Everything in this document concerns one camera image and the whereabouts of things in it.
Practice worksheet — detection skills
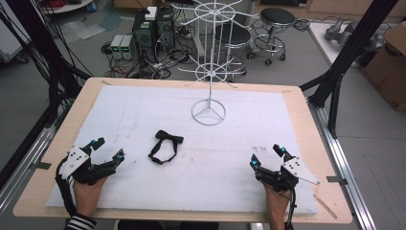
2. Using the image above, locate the white round table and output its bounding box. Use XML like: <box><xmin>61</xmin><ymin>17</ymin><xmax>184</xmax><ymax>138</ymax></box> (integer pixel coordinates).
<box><xmin>40</xmin><ymin>0</ymin><xmax>96</xmax><ymax>15</ymax></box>

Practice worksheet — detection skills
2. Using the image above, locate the white power adapter box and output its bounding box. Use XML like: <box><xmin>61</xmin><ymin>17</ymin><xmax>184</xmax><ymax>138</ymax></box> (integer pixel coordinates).
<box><xmin>145</xmin><ymin>6</ymin><xmax>158</xmax><ymax>22</ymax></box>

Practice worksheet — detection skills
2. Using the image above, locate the white foam board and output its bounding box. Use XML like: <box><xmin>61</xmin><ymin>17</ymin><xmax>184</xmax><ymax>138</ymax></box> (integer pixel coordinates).
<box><xmin>45</xmin><ymin>84</ymin><xmax>319</xmax><ymax>216</ymax></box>

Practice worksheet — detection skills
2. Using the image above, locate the black computer tower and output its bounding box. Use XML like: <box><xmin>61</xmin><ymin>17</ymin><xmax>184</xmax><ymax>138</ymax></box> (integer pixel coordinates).
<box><xmin>131</xmin><ymin>5</ymin><xmax>176</xmax><ymax>62</ymax></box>

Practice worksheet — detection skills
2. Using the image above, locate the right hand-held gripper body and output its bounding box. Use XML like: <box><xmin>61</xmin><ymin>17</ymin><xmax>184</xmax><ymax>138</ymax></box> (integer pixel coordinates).
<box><xmin>254</xmin><ymin>156</ymin><xmax>322</xmax><ymax>194</ymax></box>

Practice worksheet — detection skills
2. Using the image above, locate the white wire display rack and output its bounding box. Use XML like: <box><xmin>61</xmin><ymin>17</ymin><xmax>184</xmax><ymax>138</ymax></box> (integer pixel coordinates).
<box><xmin>170</xmin><ymin>0</ymin><xmax>260</xmax><ymax>127</ymax></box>

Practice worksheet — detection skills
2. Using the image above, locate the person's right hand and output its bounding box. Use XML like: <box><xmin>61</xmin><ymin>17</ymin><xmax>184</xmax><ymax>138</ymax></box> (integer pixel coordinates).
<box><xmin>261</xmin><ymin>182</ymin><xmax>293</xmax><ymax>222</ymax></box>

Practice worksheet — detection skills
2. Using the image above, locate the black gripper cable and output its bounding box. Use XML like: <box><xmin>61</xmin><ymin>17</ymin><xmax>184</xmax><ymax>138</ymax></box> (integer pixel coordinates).
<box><xmin>55</xmin><ymin>159</ymin><xmax>79</xmax><ymax>219</ymax></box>
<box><xmin>284</xmin><ymin>186</ymin><xmax>298</xmax><ymax>230</ymax></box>

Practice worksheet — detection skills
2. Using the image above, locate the white power supply unit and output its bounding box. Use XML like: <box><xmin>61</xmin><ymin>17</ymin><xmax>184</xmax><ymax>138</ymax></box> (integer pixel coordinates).
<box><xmin>109</xmin><ymin>34</ymin><xmax>124</xmax><ymax>60</ymax></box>
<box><xmin>120</xmin><ymin>34</ymin><xmax>136</xmax><ymax>60</ymax></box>

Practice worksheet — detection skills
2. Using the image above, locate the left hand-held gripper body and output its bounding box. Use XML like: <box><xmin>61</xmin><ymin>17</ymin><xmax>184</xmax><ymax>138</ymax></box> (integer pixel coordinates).
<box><xmin>56</xmin><ymin>146</ymin><xmax>118</xmax><ymax>187</ymax></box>

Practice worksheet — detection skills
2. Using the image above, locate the black bow tie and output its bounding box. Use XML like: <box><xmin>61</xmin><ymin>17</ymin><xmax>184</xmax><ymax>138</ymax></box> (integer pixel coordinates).
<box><xmin>147</xmin><ymin>129</ymin><xmax>185</xmax><ymax>166</ymax></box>

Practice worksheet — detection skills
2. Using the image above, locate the black round stool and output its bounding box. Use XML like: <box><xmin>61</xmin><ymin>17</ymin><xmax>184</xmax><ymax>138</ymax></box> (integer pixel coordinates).
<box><xmin>246</xmin><ymin>7</ymin><xmax>297</xmax><ymax>66</ymax></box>
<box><xmin>213</xmin><ymin>23</ymin><xmax>254</xmax><ymax>77</ymax></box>

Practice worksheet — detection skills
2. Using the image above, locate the tangle of floor cables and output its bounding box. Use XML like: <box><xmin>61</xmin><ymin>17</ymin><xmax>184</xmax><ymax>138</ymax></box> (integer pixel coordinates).
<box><xmin>101</xmin><ymin>40</ymin><xmax>196</xmax><ymax>80</ymax></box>

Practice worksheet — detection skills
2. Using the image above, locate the aluminium rail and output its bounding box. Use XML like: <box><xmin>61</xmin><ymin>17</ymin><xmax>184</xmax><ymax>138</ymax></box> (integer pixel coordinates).
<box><xmin>0</xmin><ymin>108</ymin><xmax>68</xmax><ymax>219</ymax></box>
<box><xmin>306</xmin><ymin>97</ymin><xmax>378</xmax><ymax>230</ymax></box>

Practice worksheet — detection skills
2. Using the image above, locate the black metal frame stand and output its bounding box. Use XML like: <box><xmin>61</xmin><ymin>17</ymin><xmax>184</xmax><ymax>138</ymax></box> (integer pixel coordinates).
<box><xmin>299</xmin><ymin>0</ymin><xmax>400</xmax><ymax>139</ymax></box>
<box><xmin>0</xmin><ymin>0</ymin><xmax>94</xmax><ymax>130</ymax></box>

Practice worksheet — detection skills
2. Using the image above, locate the brown cardboard box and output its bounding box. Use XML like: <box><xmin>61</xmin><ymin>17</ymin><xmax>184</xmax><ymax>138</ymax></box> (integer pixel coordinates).
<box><xmin>361</xmin><ymin>21</ymin><xmax>406</xmax><ymax>112</ymax></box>

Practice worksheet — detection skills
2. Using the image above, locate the thin wooden stick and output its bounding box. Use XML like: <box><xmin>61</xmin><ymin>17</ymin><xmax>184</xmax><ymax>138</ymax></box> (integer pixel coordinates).
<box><xmin>313</xmin><ymin>194</ymin><xmax>338</xmax><ymax>220</ymax></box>

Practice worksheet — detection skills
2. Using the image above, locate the grey robot part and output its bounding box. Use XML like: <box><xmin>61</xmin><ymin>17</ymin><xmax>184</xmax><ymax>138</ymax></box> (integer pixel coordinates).
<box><xmin>325</xmin><ymin>16</ymin><xmax>357</xmax><ymax>46</ymax></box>

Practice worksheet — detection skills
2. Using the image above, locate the person's left hand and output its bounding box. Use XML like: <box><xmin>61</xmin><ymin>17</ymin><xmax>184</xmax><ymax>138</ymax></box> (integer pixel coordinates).
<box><xmin>72</xmin><ymin>176</ymin><xmax>108</xmax><ymax>217</ymax></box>

